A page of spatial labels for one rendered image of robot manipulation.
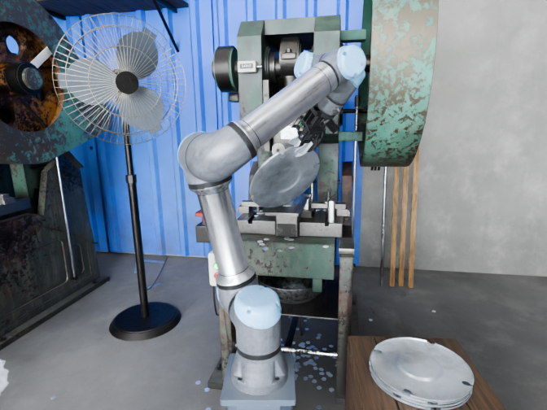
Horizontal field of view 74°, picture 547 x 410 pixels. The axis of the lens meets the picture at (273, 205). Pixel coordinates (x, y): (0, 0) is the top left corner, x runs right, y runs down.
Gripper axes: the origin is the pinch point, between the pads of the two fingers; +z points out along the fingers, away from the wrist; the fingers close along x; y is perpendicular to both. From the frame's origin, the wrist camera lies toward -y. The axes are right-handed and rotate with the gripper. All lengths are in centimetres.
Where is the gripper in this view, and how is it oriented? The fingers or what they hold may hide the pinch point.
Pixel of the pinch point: (298, 152)
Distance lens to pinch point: 128.2
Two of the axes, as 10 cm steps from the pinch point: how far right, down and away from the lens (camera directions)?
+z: -4.6, 5.8, 6.7
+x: 4.8, 8.0, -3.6
